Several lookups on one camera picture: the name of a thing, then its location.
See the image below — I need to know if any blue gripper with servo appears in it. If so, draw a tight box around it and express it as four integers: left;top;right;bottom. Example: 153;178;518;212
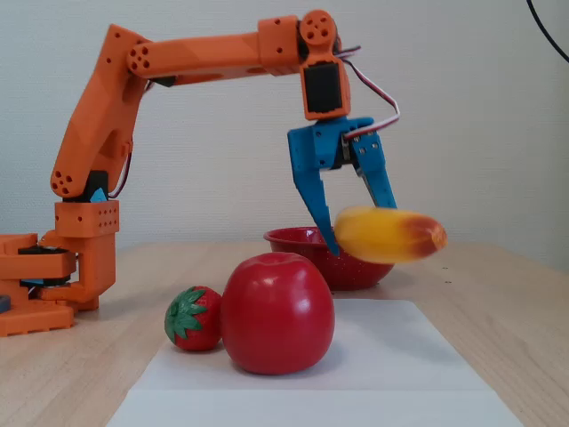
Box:
287;117;398;257

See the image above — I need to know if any yellow toy banana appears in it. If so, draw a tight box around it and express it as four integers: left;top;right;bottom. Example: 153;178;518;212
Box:
333;205;449;265

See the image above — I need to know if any orange robot base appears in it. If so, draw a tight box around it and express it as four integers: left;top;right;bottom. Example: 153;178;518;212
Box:
0;233;77;337

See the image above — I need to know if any red speckled bowl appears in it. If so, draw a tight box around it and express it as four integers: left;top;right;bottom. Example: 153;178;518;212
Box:
263;226;397;292

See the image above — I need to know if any red toy apple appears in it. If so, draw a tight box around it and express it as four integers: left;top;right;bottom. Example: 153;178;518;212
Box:
220;252;336;376

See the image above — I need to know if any white paper sheet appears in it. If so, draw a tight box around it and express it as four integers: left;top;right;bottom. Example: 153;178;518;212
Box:
105;389;526;427
140;298;490;392

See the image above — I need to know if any red toy strawberry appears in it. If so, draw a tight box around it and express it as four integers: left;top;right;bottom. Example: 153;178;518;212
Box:
164;286;223;352

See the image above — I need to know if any white red wrist servo cable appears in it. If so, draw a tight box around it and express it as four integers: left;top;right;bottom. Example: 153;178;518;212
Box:
333;43;402;140

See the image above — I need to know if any red black shoulder cable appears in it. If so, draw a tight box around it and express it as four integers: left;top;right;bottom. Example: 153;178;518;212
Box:
108;141;135;200

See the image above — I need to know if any black hanging cable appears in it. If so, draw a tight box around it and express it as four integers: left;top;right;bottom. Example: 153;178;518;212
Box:
525;0;569;64

